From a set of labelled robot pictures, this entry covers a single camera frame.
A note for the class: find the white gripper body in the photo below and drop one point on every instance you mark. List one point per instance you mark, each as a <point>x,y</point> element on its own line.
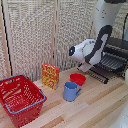
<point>85,67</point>

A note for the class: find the metal oven tray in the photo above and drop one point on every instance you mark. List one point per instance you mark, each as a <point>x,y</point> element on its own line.
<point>112,62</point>

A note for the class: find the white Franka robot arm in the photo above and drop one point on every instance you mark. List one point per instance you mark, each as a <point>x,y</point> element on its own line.
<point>96,43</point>

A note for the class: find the black toaster oven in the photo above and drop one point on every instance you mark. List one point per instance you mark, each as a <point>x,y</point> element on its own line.
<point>118,46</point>

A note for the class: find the red bowl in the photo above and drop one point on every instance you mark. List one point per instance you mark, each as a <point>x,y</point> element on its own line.
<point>77,79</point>

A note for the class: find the blue mug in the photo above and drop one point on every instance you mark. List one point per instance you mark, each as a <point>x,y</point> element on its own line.
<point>70,91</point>

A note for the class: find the red yellow cardboard box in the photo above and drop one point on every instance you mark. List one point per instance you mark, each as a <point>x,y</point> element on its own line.
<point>50,76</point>

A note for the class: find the beige woven folding screen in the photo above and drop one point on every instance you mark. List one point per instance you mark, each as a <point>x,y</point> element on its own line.
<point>30,36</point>

